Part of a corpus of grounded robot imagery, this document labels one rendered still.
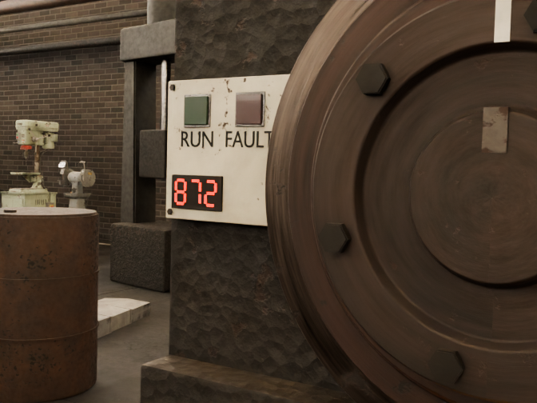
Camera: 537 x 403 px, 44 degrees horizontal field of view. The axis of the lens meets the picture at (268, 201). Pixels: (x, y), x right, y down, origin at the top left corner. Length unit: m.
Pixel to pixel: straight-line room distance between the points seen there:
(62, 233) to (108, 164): 6.15
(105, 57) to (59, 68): 0.91
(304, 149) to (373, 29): 0.12
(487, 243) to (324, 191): 0.13
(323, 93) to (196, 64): 0.33
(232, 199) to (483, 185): 0.42
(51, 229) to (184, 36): 2.40
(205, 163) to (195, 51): 0.15
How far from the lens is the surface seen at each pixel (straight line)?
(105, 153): 9.42
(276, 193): 0.64
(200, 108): 0.85
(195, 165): 0.86
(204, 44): 0.89
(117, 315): 4.71
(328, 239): 0.51
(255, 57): 0.84
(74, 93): 9.90
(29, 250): 3.26
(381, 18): 0.59
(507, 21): 0.49
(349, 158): 0.51
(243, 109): 0.82
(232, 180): 0.83
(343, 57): 0.60
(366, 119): 0.51
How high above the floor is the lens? 1.13
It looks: 3 degrees down
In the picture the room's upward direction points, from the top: 2 degrees clockwise
